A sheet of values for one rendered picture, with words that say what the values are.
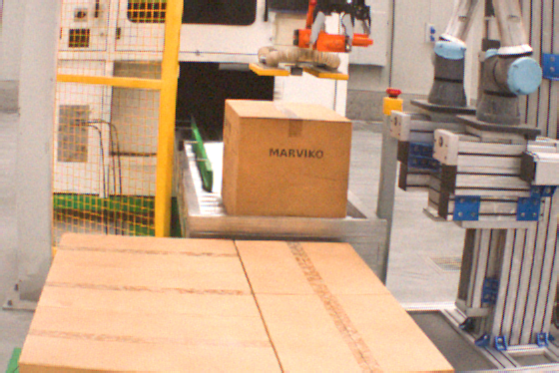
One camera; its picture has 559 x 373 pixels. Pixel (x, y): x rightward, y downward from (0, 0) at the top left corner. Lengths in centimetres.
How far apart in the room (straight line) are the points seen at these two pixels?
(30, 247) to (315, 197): 136
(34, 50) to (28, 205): 68
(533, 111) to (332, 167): 78
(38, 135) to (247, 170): 106
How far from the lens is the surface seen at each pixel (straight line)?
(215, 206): 359
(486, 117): 271
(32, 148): 380
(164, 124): 380
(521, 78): 258
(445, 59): 317
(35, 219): 385
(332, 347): 211
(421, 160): 315
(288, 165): 316
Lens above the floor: 129
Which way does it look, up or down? 11 degrees down
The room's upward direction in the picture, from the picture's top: 4 degrees clockwise
